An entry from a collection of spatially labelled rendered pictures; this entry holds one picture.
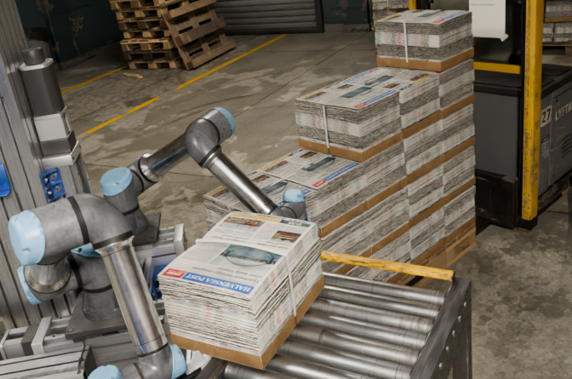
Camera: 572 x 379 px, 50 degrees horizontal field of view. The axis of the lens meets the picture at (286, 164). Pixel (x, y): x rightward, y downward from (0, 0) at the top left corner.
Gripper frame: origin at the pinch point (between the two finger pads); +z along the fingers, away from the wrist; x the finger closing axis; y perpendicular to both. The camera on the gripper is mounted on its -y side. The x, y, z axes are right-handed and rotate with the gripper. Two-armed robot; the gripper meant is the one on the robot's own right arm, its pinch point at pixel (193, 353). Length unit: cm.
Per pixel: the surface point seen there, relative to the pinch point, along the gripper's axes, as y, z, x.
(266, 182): 5, 94, 29
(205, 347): 5.3, -2.3, -6.6
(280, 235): 25.0, 25.2, -17.2
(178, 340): 5.4, -2.2, 2.3
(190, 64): -69, 550, 416
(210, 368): 1.8, -5.2, -9.5
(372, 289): 1, 41, -36
